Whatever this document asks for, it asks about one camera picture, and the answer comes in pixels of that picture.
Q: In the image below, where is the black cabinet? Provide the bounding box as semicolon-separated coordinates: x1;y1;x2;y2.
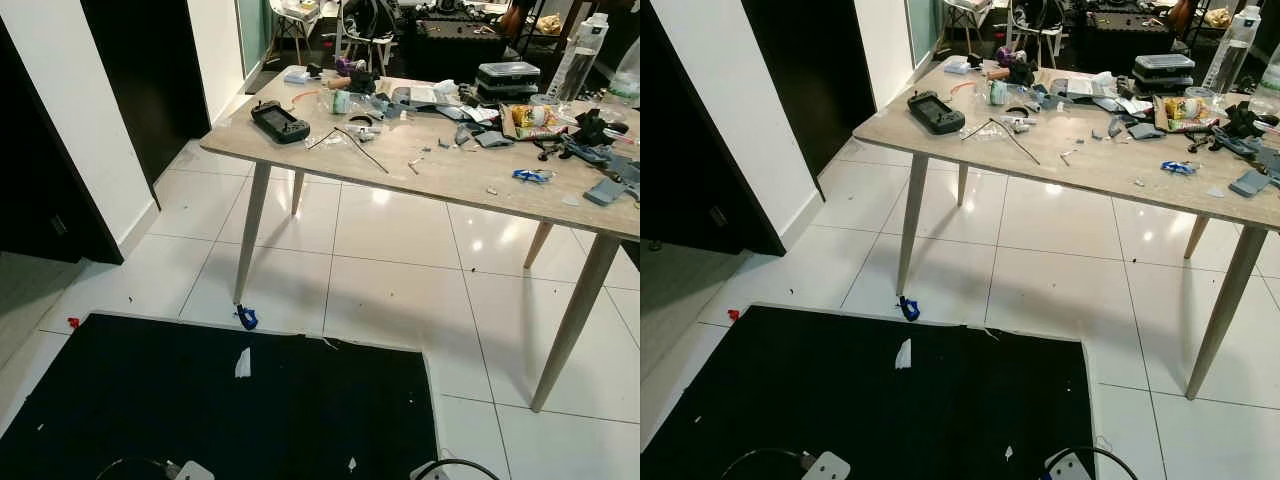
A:
640;8;787;257
0;18;125;266

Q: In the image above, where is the black mechanical part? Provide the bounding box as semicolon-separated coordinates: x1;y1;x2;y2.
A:
1222;100;1271;141
575;108;629;149

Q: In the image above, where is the clear bottle with green label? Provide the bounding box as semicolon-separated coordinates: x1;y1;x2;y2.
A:
1250;45;1280;116
608;40;641;109

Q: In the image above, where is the colourful snack packet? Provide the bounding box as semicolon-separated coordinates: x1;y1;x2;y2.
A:
1155;95;1223;131
500;103;566;139

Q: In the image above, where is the tall clear plastic bottle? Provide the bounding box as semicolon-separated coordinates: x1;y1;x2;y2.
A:
1203;5;1263;96
548;13;611;103

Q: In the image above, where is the black tool case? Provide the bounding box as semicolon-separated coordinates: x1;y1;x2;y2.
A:
476;62;542;104
1132;54;1197;96

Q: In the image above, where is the light wooden table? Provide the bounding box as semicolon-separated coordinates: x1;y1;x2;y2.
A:
200;62;641;413
852;55;1280;401

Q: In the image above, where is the black speaker box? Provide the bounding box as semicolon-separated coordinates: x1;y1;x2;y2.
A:
1073;10;1166;73
413;18;511;83

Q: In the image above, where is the thin black rod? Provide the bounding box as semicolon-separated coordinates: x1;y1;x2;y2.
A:
990;120;1043;166
335;127;391;175

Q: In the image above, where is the black floor mat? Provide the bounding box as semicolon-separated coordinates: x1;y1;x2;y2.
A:
640;305;1101;480
0;312;441;480

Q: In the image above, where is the black handheld controller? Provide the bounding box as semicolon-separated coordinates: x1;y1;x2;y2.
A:
906;90;967;136
250;100;312;145

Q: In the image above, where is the black chair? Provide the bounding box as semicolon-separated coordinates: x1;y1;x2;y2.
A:
335;0;399;73
1005;0;1066;66

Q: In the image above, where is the white chair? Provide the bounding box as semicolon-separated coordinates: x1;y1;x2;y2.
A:
940;0;991;56
268;0;323;63

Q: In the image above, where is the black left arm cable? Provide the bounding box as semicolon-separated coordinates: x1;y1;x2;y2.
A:
720;448;807;480
95;457;181;480

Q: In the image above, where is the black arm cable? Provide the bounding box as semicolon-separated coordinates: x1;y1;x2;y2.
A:
95;457;181;480
720;448;807;480
418;457;501;480
1060;445;1136;480

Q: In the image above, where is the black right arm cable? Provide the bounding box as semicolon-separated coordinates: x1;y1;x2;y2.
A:
1060;445;1136;480
418;457;501;480

